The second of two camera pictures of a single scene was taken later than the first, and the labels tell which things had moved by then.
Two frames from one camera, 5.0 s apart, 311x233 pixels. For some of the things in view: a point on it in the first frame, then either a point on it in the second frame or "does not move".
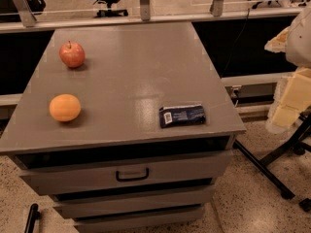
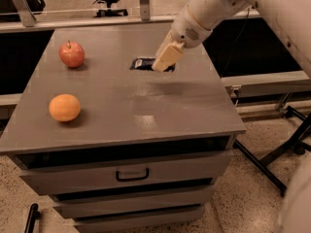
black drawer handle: x=131 y=179 does not move
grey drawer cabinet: x=126 y=127 does not move
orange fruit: x=64 y=108 does not move
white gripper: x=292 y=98 → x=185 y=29
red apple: x=72 y=54 does not move
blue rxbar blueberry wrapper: x=182 y=116 → x=147 y=64
